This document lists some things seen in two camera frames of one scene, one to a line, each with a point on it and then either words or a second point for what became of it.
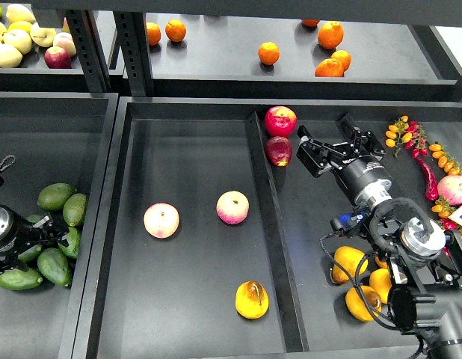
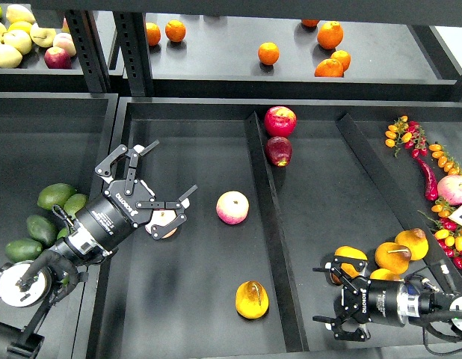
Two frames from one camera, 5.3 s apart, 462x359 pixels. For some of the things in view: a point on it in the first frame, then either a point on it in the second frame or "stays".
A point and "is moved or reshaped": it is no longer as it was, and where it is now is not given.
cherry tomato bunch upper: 410,133 stays
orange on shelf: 344,57 stays
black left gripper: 11,232 -> 109,218
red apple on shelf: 57,57 stays
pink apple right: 454,189 stays
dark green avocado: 54,265 is moved or reshaped
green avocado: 17,280 -> 23,249
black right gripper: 356,170 -> 376,302
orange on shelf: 154,33 stays
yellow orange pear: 252,300 stays
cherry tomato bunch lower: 442,207 stays
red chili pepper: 431,185 stays
